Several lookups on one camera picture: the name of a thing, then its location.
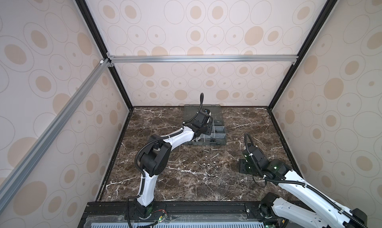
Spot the clear plastic organizer box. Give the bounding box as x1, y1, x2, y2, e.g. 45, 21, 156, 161
185, 104, 227, 146

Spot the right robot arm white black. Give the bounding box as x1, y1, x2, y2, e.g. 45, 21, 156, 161
242, 133, 368, 228

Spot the diagonal aluminium rail left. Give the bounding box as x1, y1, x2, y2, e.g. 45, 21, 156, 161
1, 58, 111, 213

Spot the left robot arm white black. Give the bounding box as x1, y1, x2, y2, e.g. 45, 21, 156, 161
128, 93, 213, 219

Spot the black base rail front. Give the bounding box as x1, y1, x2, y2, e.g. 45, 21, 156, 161
78, 200, 335, 228

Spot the horizontal aluminium rail back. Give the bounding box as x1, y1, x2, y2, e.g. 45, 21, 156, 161
101, 54, 298, 65

